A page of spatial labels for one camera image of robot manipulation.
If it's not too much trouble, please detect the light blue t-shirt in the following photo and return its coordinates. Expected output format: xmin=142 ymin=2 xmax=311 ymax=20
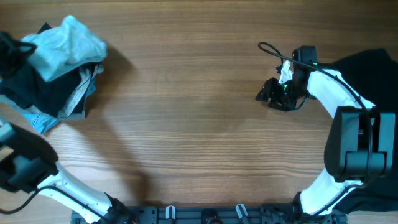
xmin=22 ymin=15 xmax=107 ymax=82

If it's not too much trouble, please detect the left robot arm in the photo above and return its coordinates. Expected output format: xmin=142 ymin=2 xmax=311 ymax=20
xmin=1 ymin=121 xmax=137 ymax=223

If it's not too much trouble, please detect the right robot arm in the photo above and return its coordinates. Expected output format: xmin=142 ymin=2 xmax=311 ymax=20
xmin=256 ymin=42 xmax=397 ymax=223

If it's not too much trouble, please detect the folded black garment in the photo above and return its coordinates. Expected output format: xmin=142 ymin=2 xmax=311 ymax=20
xmin=1 ymin=28 xmax=81 ymax=107

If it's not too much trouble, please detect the folded blue denim garment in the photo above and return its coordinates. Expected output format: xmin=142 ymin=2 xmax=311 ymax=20
xmin=0 ymin=79 xmax=97 ymax=136

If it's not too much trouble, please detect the folded grey garment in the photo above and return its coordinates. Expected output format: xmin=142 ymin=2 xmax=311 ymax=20
xmin=1 ymin=63 xmax=104 ymax=120

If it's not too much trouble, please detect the black garment right pile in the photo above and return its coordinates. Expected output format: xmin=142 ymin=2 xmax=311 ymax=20
xmin=333 ymin=49 xmax=397 ymax=214

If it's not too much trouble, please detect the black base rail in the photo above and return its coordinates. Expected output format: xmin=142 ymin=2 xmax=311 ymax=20
xmin=70 ymin=203 xmax=348 ymax=224

